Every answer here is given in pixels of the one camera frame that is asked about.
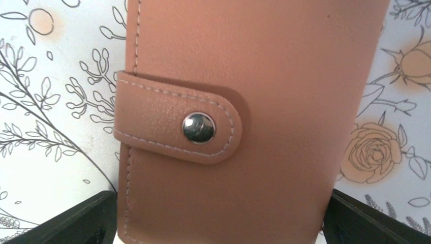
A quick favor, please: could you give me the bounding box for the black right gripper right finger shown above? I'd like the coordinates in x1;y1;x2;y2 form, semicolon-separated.
322;189;430;243

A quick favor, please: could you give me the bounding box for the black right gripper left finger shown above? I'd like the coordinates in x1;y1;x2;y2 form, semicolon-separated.
6;191;117;244

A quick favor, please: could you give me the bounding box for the pink leather card holder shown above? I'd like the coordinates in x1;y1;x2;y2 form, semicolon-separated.
113;1;389;243

